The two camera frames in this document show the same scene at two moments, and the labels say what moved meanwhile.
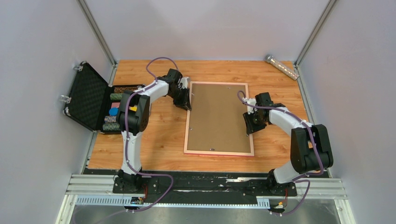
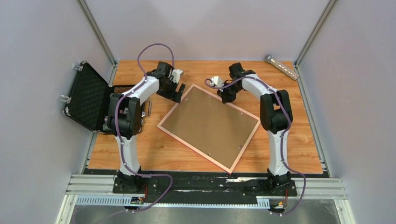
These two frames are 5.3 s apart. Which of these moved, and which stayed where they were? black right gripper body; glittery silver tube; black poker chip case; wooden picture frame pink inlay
Moved: black right gripper body; wooden picture frame pink inlay
Stayed: black poker chip case; glittery silver tube
